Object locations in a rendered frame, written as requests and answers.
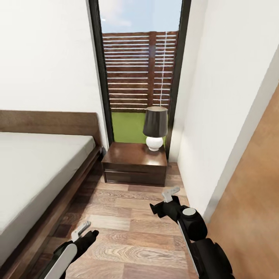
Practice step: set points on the table lamp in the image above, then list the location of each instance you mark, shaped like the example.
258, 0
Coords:
155, 127

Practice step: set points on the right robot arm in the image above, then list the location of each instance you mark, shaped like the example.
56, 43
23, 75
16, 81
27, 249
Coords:
209, 260

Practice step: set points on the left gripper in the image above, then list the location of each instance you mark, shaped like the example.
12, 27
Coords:
88, 240

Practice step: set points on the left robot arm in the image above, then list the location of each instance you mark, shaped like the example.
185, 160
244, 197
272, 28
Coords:
67, 253

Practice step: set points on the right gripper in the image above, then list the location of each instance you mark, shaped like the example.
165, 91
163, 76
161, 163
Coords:
164, 209

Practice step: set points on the bed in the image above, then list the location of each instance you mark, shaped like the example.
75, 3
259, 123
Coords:
45, 159

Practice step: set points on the nightstand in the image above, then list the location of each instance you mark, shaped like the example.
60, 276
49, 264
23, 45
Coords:
134, 164

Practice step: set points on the fixed window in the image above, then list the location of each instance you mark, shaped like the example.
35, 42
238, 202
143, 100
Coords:
139, 50

